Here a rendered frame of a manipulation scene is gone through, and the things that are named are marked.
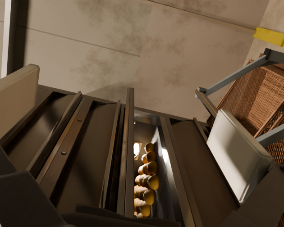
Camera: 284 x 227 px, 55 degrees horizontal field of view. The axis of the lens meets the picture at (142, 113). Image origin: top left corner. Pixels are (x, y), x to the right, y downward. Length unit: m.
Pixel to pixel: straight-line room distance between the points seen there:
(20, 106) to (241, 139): 0.13
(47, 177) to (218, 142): 0.89
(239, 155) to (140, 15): 3.29
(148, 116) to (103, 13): 1.88
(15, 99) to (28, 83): 0.02
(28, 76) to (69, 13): 3.34
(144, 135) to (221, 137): 1.72
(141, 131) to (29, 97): 1.71
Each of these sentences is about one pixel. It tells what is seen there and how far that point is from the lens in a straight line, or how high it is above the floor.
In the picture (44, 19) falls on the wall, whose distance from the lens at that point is 3.59.
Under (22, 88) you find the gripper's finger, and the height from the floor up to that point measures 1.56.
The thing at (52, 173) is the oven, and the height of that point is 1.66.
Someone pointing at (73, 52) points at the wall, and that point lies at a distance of 3.56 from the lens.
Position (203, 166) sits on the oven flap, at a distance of 1.38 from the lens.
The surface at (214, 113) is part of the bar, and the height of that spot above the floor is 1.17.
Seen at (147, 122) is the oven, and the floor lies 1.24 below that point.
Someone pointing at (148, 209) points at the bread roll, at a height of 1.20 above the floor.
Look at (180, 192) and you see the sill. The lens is 1.13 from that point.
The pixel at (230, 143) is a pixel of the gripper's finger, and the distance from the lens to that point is 0.18.
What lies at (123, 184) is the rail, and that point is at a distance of 0.82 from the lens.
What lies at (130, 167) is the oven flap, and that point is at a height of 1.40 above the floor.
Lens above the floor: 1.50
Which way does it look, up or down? 6 degrees down
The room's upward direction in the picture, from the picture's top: 77 degrees counter-clockwise
